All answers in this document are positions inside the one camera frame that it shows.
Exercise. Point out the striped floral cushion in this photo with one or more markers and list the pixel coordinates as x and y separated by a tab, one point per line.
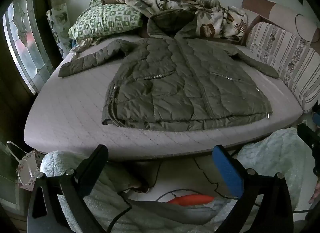
287	60

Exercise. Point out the brown and pink backrest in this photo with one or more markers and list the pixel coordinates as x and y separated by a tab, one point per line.
256	5

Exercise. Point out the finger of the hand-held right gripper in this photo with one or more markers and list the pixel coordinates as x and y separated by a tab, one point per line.
305	132

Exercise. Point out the green white patterned pillow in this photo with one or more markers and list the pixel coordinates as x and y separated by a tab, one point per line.
107	20

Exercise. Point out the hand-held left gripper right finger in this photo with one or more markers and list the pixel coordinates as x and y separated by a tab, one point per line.
227	170

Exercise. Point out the white floral pillow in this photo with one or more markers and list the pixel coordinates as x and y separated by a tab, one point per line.
58	30

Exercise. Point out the orange red object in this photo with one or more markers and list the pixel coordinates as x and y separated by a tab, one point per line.
190	200

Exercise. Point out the person's right hand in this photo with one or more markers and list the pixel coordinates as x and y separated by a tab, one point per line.
315	193

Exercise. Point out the olive green puffer jacket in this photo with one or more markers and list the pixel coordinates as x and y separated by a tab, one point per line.
175	80

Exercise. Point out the leaf print blanket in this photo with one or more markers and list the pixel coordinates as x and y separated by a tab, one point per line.
200	12

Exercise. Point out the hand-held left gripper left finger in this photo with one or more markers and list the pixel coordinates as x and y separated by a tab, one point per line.
92	166

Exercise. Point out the person's pale fleece clothing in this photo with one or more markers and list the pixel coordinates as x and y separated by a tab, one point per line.
270	152

